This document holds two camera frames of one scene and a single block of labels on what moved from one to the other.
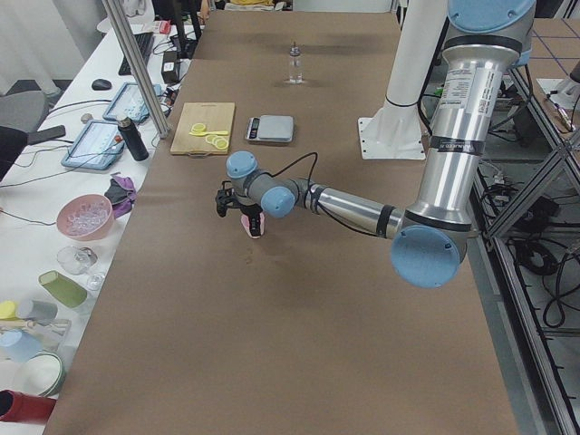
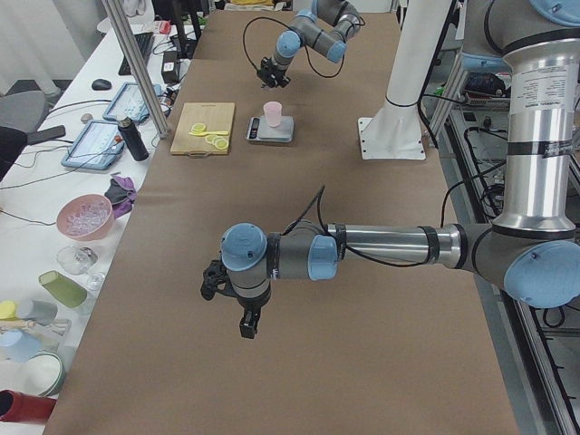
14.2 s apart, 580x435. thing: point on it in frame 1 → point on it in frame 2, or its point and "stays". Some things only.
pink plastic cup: (247, 227) → (274, 113)
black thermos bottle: (134, 139) stays
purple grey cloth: (121, 194) stays
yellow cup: (7, 310) stays
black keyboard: (143, 43) stays
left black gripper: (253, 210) → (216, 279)
